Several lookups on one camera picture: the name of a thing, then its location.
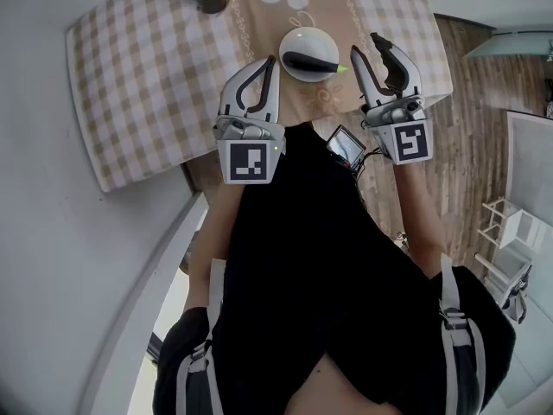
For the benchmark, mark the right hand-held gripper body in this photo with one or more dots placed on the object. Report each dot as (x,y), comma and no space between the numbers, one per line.
(408,141)

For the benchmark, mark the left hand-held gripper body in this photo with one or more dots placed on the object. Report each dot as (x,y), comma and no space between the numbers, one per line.
(248,158)

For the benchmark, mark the person's black shirt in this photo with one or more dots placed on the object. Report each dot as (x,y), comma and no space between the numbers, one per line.
(311,253)

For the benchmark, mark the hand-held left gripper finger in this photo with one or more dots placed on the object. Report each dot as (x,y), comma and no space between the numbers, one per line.
(273,97)
(229,91)

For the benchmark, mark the white cabinet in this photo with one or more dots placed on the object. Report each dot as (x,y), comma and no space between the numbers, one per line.
(531,154)

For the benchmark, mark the white round plate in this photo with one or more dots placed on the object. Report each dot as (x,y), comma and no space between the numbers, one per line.
(309,39)

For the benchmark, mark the person's chest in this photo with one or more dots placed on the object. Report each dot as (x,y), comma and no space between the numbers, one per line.
(337,387)

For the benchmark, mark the beige checked floral tablecloth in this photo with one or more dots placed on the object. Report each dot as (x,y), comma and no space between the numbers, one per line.
(142,80)

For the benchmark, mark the wooden table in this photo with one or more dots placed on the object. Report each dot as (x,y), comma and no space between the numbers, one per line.
(195,180)

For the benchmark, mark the person's right forearm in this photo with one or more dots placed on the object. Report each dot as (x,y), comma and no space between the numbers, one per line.
(417,214)

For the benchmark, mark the small screen device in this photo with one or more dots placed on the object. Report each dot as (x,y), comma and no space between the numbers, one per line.
(345,143)

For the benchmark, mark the person's left forearm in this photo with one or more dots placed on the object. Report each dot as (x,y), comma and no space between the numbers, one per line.
(216,231)

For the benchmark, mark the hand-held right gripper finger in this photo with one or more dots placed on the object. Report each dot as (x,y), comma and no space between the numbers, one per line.
(406,72)
(363,76)

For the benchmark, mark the dark purple eggplant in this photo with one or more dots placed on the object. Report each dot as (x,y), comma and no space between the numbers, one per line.
(309,63)

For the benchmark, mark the white wooden rack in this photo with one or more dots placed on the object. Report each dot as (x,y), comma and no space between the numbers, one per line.
(514,227)

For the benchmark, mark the glass side table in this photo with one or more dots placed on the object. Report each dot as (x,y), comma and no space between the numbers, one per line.
(510,46)

